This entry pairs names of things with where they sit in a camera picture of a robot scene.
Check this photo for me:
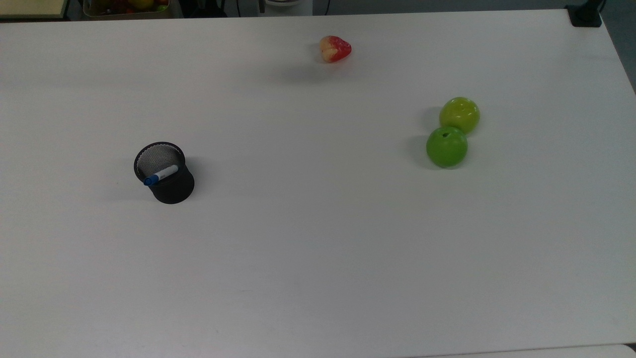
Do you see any yellow-green plastic apple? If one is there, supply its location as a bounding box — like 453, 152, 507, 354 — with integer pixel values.
439, 96, 481, 135

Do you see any black table clamp base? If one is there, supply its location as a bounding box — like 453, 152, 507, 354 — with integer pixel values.
566, 2, 603, 28

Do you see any beige board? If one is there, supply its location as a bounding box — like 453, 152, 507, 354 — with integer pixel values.
0, 0, 69, 19

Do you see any red plastic strawberry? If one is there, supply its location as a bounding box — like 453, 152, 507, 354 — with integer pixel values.
319, 35, 352, 64

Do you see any black mesh pen holder cup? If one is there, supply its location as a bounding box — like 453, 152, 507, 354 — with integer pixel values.
133, 142, 195, 205

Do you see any dark green plastic apple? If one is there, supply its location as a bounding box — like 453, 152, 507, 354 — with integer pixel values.
426, 126, 469, 169

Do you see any white marker pen blue cap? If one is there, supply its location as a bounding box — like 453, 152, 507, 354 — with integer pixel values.
144, 165, 179, 187

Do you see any clear bin of toy fruit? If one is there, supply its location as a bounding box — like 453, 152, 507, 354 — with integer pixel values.
82, 0, 172, 19

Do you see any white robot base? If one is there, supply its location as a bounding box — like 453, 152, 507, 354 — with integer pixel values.
265, 0, 314, 17

